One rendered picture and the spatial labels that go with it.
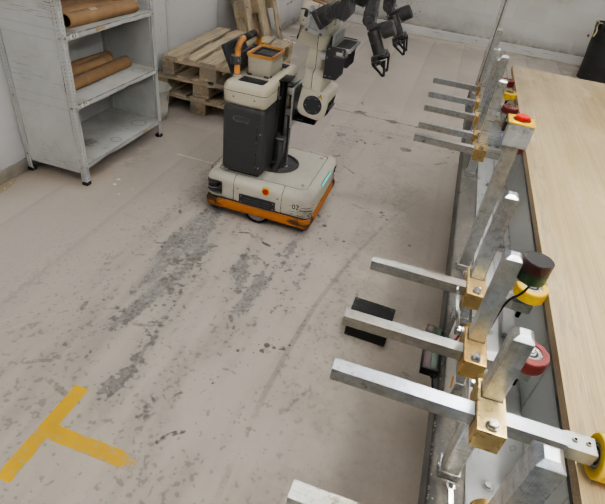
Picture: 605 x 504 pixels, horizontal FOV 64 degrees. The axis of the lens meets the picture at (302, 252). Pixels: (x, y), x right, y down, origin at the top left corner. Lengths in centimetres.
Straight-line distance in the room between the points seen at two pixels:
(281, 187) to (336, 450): 150
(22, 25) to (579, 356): 295
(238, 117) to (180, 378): 142
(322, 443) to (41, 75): 247
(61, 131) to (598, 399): 297
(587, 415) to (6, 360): 203
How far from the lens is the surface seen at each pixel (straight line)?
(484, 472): 131
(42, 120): 336
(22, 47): 325
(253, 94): 266
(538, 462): 66
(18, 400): 218
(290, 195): 277
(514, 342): 86
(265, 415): 200
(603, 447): 100
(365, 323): 116
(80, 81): 339
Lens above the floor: 165
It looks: 37 degrees down
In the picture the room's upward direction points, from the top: 8 degrees clockwise
